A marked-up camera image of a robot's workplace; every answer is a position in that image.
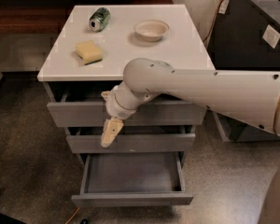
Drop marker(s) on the dark grey counter cabinet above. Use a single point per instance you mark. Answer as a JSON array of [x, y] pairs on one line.
[[236, 41]]

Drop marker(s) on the white paper bowl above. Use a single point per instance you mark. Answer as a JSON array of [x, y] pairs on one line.
[[151, 30]]

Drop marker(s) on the grey drawer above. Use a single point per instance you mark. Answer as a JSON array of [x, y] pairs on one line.
[[133, 140], [137, 179], [80, 104]]

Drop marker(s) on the green soda can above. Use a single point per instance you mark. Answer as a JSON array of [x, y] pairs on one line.
[[99, 19]]

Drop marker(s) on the grey top drawer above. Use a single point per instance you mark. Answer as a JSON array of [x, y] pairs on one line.
[[80, 104]]

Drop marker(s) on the white cable tag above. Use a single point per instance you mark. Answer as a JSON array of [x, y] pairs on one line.
[[223, 6]]

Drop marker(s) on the yellow sponge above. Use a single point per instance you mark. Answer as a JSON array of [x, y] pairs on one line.
[[89, 52]]

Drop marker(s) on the grey bottom drawer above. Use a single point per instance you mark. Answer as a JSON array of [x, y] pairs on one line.
[[137, 179]]

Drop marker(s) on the white paper label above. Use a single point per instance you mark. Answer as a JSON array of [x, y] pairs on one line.
[[271, 36]]

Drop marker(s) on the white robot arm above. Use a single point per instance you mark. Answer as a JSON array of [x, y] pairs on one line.
[[252, 97]]

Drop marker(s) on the brown wooden bench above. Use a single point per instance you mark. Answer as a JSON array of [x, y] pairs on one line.
[[49, 16]]

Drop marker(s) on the grey middle drawer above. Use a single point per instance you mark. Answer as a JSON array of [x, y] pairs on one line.
[[133, 140]]

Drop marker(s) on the grey drawer cabinet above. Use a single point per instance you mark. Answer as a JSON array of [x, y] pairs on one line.
[[181, 47]]

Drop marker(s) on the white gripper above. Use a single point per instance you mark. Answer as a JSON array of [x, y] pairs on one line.
[[116, 107]]

